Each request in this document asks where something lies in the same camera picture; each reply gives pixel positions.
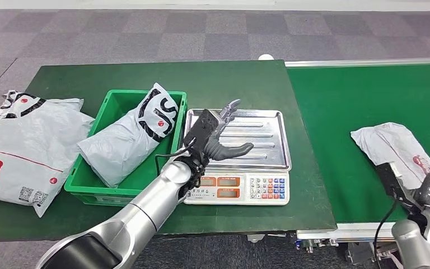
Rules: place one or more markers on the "electronic scale with steel tray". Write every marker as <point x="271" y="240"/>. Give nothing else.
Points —
<point x="259" y="141"/>

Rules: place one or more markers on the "dark green table board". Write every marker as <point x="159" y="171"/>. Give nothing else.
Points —
<point x="89" y="76"/>

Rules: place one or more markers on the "white round knob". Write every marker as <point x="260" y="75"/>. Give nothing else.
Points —
<point x="265" y="58"/>

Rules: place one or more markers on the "large grey bag red print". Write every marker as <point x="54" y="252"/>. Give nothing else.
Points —
<point x="22" y="148"/>

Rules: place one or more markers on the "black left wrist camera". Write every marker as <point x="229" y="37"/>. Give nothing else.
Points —
<point x="202" y="130"/>

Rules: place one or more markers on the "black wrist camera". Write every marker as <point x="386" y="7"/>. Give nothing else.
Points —
<point x="395" y="183"/>
<point x="202" y="130"/>

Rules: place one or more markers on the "grey parcel small red print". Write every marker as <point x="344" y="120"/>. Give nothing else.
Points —
<point x="389" y="144"/>

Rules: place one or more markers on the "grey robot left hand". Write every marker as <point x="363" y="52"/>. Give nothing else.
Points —
<point x="226" y="152"/>

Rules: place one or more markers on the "white table foot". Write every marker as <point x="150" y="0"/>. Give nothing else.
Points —
<point x="255" y="238"/>

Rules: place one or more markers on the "green plastic crate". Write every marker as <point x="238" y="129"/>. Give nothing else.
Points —
<point x="85" y="182"/>

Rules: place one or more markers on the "small grey parcel black print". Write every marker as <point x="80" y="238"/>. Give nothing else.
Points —
<point x="118" y="144"/>

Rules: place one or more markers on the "flat grey bag black print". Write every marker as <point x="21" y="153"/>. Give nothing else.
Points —
<point x="51" y="105"/>

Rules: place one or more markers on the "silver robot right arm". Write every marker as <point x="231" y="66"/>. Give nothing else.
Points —
<point x="419" y="245"/>

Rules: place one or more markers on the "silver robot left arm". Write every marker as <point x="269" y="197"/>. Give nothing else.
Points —
<point x="144" y="219"/>

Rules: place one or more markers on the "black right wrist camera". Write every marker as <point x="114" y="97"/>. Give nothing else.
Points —
<point x="395" y="183"/>

